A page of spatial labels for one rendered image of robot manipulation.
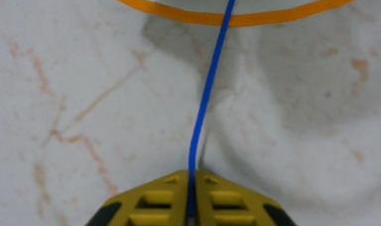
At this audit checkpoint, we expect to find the orange painted ring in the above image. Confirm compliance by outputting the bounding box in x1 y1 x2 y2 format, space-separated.
115 0 354 27

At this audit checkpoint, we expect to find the blue wire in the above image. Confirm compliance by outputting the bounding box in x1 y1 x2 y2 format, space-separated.
189 0 235 218

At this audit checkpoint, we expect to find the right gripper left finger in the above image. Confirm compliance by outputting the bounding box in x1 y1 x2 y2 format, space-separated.
100 169 190 226

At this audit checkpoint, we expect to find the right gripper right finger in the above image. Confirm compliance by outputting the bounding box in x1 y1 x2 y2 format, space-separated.
193 169 284 226

